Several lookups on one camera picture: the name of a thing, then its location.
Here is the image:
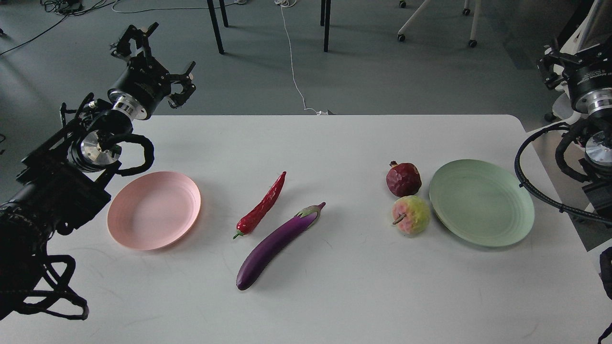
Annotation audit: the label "purple eggplant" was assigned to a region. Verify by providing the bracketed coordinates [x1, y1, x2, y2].
[236, 201, 327, 291]

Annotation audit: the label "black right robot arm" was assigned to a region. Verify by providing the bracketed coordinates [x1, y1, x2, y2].
[514, 44, 612, 295]

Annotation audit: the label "yellow pink custard apple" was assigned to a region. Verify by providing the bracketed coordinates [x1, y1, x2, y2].
[391, 195, 431, 236]

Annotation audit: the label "red chili pepper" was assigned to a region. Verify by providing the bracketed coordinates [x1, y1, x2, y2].
[232, 171, 286, 239]

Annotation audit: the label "white floor cable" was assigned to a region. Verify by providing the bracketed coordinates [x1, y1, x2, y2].
[274, 0, 329, 116]

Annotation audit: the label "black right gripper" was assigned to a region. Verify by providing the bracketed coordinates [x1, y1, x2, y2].
[537, 45, 612, 115]

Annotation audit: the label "black table leg left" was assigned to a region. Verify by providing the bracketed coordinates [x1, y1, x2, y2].
[206, 0, 229, 55]

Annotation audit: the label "dark red pomegranate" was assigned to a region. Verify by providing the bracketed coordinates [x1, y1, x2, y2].
[385, 161, 422, 197]

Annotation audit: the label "green plate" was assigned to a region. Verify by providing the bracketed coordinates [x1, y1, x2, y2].
[429, 159, 535, 247]

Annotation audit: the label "black floor cables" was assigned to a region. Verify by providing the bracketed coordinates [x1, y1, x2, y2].
[0, 0, 115, 57]

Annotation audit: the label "white office chair base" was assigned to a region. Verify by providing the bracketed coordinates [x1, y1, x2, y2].
[396, 0, 483, 49]

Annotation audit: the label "black table leg right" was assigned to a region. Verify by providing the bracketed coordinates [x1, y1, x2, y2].
[320, 0, 331, 53]

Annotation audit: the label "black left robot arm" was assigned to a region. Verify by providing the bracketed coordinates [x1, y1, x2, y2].
[0, 22, 196, 320]

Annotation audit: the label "pink plate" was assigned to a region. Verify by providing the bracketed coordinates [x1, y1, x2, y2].
[107, 172, 202, 251]

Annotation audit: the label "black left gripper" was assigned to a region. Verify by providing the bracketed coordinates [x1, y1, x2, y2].
[108, 22, 196, 120]

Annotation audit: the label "black table leg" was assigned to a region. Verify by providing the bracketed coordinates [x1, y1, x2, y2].
[206, 0, 229, 55]
[320, 0, 331, 53]

